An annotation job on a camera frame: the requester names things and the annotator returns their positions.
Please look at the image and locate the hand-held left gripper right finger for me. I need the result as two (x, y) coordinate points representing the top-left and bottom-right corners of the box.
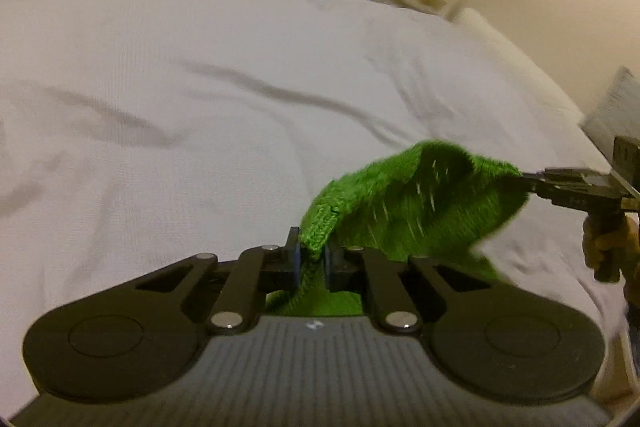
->
(324, 246), (493, 336)

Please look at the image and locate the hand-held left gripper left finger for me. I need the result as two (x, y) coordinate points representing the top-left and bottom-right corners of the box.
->
(135, 227), (304, 336)

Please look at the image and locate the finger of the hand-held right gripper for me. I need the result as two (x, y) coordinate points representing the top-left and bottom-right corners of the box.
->
(522, 167), (621, 208)

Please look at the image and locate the green knit sweater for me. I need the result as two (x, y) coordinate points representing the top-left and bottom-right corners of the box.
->
(265, 139), (531, 318)

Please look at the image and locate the person's right hand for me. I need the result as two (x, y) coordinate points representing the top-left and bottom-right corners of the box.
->
(582, 216), (640, 280)

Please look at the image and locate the grey textured pillow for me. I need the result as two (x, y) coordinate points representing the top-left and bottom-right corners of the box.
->
(582, 66), (640, 158)

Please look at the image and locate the white bed duvet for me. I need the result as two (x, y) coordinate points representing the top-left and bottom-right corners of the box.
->
(0, 0), (631, 408)

